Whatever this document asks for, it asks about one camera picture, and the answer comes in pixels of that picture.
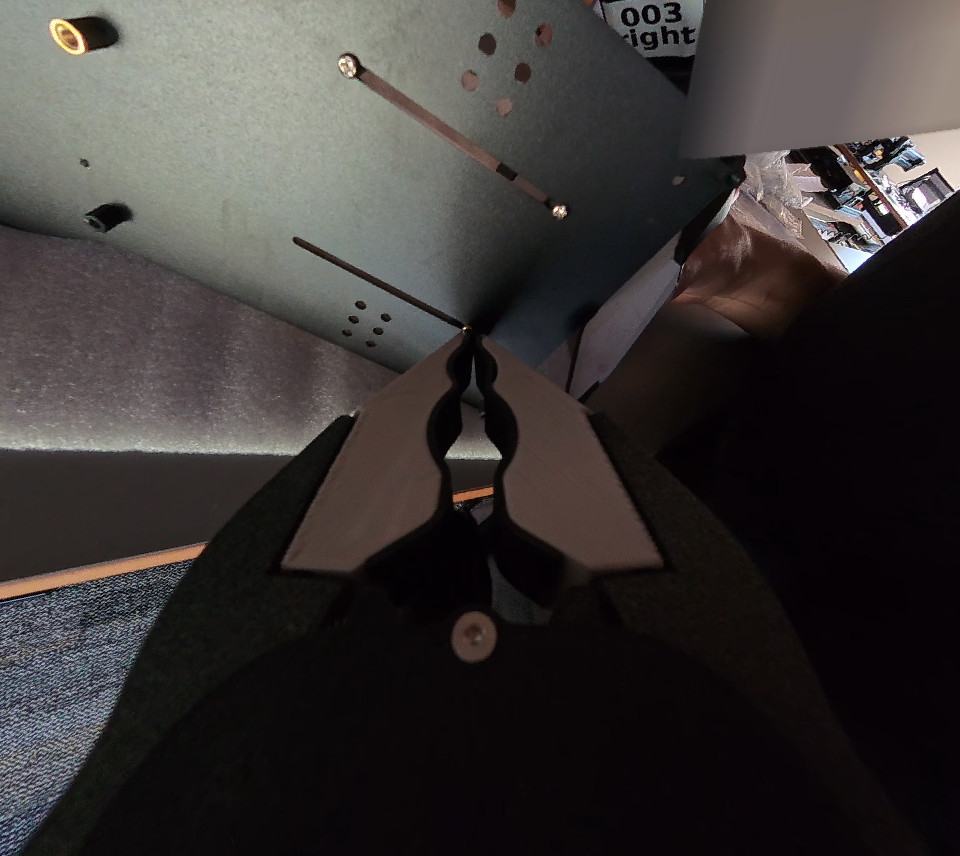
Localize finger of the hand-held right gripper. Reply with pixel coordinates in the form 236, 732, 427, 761
540, 184, 744, 401

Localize blue toy robot arm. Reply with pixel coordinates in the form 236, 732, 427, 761
0, 0, 747, 415

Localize background office workstations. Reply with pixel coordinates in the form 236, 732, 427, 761
787, 137, 957, 272

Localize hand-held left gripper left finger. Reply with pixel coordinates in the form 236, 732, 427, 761
281, 334, 474, 576

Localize white foam sheet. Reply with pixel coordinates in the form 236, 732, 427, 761
0, 226, 504, 460

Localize person's right forearm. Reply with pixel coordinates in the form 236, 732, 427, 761
667, 218, 845, 340

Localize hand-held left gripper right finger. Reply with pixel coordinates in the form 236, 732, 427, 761
478, 334, 666, 572

